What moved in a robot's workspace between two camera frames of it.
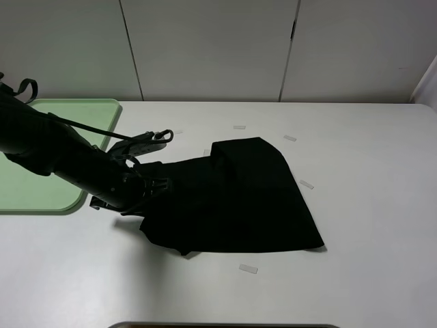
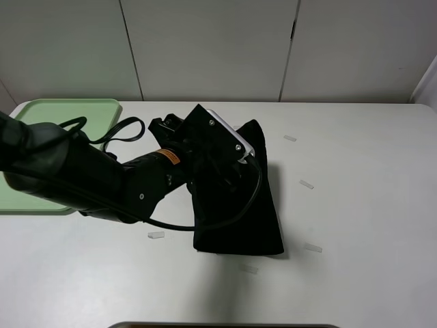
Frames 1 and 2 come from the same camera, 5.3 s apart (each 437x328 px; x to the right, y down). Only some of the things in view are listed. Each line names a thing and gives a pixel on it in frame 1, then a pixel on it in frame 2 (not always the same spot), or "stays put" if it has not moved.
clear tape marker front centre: x=248 y=268 stays put
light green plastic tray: x=22 y=190 stays put
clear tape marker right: x=306 y=184 stays put
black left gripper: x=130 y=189 to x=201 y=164
